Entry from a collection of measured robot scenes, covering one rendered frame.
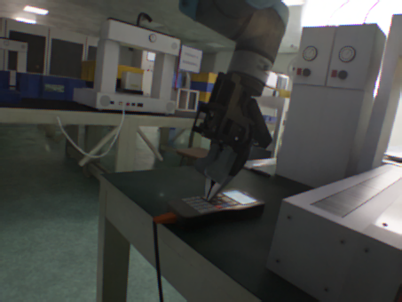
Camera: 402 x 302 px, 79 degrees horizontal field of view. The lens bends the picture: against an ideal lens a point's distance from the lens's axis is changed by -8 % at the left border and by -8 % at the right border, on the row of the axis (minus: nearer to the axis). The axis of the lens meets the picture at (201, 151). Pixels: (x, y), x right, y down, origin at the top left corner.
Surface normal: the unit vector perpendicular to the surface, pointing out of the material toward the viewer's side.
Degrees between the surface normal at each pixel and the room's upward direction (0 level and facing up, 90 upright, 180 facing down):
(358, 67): 90
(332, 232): 90
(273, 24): 85
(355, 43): 90
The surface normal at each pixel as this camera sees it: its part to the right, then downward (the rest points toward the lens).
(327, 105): -0.73, 0.03
